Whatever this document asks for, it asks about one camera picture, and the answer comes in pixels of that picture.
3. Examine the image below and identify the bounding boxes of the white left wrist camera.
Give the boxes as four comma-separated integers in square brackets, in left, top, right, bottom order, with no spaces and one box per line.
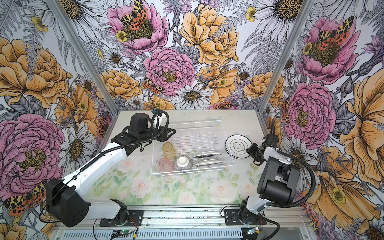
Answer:
[152,109,163,130]

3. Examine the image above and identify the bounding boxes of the aluminium corner post left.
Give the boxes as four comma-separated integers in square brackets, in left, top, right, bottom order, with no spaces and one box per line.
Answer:
[47,1,120,116]

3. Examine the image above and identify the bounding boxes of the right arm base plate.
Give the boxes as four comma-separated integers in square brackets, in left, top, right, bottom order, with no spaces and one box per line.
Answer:
[224,209,267,226]

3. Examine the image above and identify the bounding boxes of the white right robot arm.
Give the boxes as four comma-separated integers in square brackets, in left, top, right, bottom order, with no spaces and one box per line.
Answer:
[239,144,300,225]

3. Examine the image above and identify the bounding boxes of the pink plastic cup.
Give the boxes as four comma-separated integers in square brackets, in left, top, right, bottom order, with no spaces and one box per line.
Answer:
[159,158,174,173]

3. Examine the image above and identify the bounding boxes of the yellow plastic cup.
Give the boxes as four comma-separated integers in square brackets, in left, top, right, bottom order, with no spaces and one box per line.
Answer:
[162,143,177,161]

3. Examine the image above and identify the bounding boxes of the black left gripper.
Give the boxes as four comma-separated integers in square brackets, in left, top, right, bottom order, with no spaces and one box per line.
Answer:
[139,124,176,142]

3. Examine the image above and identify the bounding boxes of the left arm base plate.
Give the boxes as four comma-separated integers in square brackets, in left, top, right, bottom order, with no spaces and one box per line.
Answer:
[99,210,144,227]

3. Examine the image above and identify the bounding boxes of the aluminium corner post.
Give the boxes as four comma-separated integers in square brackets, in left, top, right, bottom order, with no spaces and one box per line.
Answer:
[47,1,120,116]
[258,0,315,116]

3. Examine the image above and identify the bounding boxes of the aluminium front rail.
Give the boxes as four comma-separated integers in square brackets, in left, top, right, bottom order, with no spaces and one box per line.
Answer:
[50,205,316,240]

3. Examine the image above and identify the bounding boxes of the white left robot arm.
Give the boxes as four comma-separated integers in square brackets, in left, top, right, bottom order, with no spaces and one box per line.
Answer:
[42,109,176,228]

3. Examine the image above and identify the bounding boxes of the aluminium corner post right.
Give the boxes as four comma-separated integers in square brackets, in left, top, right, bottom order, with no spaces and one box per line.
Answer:
[258,0,315,116]

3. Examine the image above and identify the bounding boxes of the black corrugated cable left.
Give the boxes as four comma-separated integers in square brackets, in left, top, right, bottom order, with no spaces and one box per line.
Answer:
[79,109,170,172]

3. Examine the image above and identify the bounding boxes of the white upturned ceramic bowl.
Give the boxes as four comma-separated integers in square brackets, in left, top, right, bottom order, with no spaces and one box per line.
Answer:
[174,156,192,171]

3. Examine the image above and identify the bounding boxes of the white plate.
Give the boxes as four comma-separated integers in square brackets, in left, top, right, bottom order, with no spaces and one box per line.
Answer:
[192,151,222,159]
[225,135,252,159]

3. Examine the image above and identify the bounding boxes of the white wire dish rack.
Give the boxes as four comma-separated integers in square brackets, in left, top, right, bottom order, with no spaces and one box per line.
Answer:
[152,120,235,176]

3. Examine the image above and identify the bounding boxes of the green circuit board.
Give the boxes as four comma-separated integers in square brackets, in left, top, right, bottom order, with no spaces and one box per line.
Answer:
[111,230,138,240]

